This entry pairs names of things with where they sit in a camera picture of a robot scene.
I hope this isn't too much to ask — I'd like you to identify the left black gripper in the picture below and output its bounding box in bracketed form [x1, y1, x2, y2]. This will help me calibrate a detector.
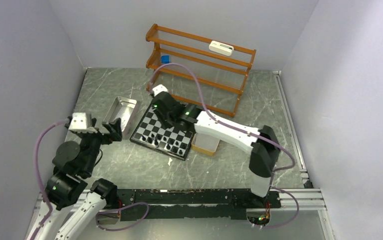
[76, 116, 122, 174]

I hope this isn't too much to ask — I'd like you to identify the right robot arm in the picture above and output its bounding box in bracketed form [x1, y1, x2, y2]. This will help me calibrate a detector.
[151, 91, 280, 207]

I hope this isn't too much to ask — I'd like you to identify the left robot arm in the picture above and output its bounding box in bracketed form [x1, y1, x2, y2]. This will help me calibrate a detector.
[27, 116, 123, 240]

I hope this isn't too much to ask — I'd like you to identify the silver tin box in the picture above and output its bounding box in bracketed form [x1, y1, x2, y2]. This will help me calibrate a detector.
[103, 96, 140, 136]

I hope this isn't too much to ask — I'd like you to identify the black and white chessboard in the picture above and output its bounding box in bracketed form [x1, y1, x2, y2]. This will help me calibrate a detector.
[130, 104, 196, 161]

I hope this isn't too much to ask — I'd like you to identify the blue cube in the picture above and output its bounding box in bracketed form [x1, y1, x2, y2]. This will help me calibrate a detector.
[160, 55, 171, 65]

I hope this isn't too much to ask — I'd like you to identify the orange wooden shelf rack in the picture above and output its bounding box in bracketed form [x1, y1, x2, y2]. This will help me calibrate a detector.
[145, 23, 257, 117]

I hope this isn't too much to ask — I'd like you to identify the white rectangular device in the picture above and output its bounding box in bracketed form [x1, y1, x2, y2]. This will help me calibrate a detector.
[208, 40, 235, 57]

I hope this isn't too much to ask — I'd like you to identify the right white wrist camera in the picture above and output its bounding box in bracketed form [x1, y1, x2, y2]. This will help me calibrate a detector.
[150, 84, 169, 98]

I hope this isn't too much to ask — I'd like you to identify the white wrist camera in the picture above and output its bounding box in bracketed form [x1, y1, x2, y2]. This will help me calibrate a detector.
[68, 112, 97, 133]
[150, 84, 169, 98]

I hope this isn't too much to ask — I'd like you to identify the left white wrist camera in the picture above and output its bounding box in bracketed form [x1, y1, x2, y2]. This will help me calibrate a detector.
[68, 112, 97, 133]

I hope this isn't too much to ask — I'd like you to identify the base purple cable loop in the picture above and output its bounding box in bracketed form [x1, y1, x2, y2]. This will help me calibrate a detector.
[94, 202, 150, 232]

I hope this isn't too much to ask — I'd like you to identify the black base frame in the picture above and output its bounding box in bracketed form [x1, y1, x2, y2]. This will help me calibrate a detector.
[104, 188, 282, 221]

